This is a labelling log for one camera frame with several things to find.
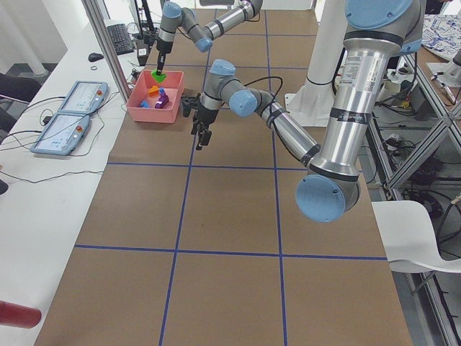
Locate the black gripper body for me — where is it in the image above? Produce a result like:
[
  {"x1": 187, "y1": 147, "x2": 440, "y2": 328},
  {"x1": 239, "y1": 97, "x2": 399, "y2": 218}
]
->
[
  {"x1": 156, "y1": 40, "x2": 171, "y2": 58},
  {"x1": 193, "y1": 106, "x2": 218, "y2": 134}
]

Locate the green block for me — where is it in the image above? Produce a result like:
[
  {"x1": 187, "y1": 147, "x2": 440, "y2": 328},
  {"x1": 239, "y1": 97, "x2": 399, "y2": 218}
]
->
[{"x1": 151, "y1": 69, "x2": 167, "y2": 84}]

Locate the orange block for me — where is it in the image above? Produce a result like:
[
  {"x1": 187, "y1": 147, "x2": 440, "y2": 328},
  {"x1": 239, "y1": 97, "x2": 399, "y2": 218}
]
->
[{"x1": 148, "y1": 86, "x2": 160, "y2": 97}]

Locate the purple wedge block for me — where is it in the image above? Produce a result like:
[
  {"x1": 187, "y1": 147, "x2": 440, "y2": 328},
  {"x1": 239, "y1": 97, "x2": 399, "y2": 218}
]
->
[{"x1": 154, "y1": 94, "x2": 169, "y2": 109}]

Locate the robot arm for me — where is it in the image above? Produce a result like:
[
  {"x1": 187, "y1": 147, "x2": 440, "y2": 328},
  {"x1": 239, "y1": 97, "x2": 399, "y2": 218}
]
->
[
  {"x1": 152, "y1": 1, "x2": 262, "y2": 82},
  {"x1": 192, "y1": 1, "x2": 426, "y2": 223}
]

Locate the pink plastic box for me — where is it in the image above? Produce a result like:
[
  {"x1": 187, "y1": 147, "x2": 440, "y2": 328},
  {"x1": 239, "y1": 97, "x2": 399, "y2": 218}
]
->
[{"x1": 126, "y1": 70, "x2": 184, "y2": 123}]

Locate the black keyboard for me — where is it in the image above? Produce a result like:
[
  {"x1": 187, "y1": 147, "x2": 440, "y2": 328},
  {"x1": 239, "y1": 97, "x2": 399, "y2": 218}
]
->
[{"x1": 107, "y1": 24, "x2": 134, "y2": 56}]

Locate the black computer mouse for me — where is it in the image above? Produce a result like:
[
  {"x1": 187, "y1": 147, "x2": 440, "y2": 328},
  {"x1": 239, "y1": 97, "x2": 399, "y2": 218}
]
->
[{"x1": 88, "y1": 53, "x2": 104, "y2": 62}]

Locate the upper teach pendant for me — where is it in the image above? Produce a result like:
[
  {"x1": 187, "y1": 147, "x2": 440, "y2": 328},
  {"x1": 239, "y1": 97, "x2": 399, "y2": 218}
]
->
[{"x1": 58, "y1": 81, "x2": 109, "y2": 115}]

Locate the teach pendant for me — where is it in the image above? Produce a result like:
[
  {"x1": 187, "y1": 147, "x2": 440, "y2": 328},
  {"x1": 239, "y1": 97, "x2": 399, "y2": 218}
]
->
[
  {"x1": 58, "y1": 81, "x2": 109, "y2": 115},
  {"x1": 30, "y1": 112, "x2": 90, "y2": 156}
]

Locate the lower teach pendant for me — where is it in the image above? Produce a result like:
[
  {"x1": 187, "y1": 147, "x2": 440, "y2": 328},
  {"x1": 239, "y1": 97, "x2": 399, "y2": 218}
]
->
[{"x1": 30, "y1": 112, "x2": 90, "y2": 156}]

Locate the white chair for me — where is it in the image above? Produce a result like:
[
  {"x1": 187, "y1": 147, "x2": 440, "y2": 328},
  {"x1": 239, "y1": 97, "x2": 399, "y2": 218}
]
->
[{"x1": 372, "y1": 200, "x2": 460, "y2": 274}]

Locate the red bottle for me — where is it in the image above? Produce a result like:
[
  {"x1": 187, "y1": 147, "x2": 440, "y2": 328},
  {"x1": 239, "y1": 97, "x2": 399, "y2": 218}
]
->
[{"x1": 0, "y1": 301, "x2": 42, "y2": 329}]

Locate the aluminium frame post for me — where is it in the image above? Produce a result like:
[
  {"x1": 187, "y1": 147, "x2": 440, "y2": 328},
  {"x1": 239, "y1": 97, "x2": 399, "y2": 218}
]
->
[{"x1": 81, "y1": 0, "x2": 130, "y2": 104}]

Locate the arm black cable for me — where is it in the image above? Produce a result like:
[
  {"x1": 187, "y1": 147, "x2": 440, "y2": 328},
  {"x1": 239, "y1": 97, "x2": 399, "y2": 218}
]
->
[{"x1": 241, "y1": 76, "x2": 325, "y2": 170}]

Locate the white camera pedestal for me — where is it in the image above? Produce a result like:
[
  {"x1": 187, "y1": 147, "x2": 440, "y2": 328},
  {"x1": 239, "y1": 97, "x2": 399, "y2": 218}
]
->
[{"x1": 285, "y1": 0, "x2": 347, "y2": 127}]

